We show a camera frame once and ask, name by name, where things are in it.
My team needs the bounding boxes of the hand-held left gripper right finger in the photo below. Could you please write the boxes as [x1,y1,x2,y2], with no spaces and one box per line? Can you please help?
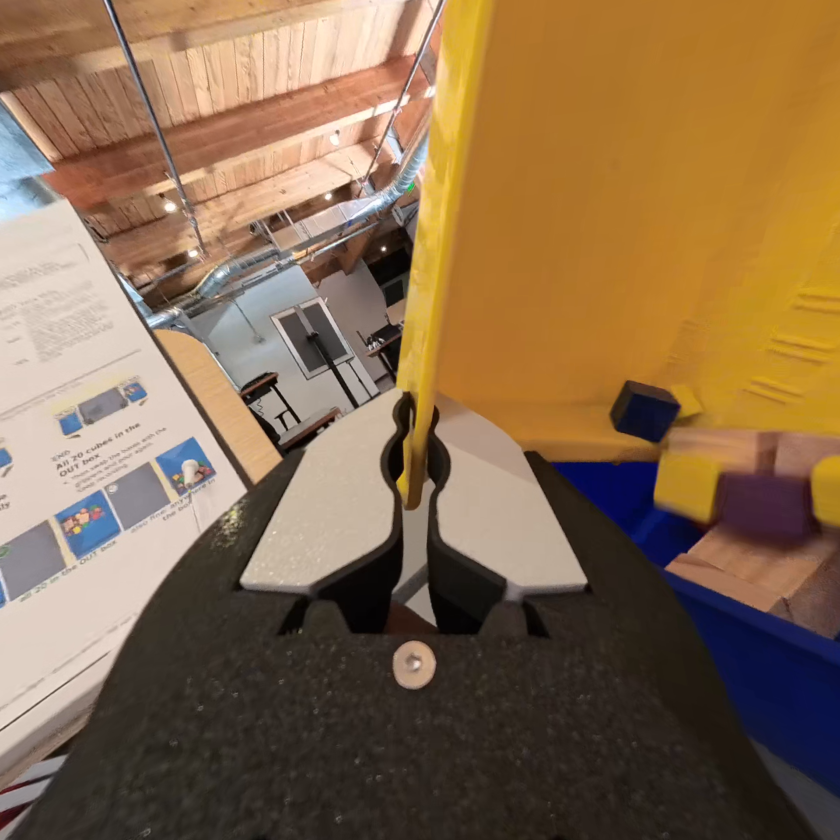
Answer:
[425,407,589,634]

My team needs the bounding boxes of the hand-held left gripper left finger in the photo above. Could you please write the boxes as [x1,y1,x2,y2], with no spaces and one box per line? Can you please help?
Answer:
[239,390,412,634]

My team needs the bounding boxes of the pile of mixed wooden cubes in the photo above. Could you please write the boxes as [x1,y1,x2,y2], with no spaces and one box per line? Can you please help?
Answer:
[609,381,840,639]

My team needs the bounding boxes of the blue plastic box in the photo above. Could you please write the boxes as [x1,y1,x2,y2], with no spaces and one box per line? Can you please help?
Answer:
[550,459,840,790]

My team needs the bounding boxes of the yellow plastic box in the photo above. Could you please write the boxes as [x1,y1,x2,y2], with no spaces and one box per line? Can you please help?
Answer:
[397,0,840,513]

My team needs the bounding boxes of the black tripod stand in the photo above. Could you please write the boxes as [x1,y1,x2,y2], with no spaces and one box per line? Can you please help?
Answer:
[307,330,363,412]

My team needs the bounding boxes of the wooden board with instruction poster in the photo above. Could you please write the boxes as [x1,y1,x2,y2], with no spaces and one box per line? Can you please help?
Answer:
[0,197,284,783]

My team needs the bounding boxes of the metal ceiling rod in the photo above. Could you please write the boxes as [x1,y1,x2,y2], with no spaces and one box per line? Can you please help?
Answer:
[104,0,206,253]

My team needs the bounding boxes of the grey framed wall panel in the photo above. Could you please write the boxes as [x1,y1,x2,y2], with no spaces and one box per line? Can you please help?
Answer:
[271,297,357,379]

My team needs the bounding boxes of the silver ventilation duct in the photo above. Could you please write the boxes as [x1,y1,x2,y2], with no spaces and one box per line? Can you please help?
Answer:
[143,131,429,330]

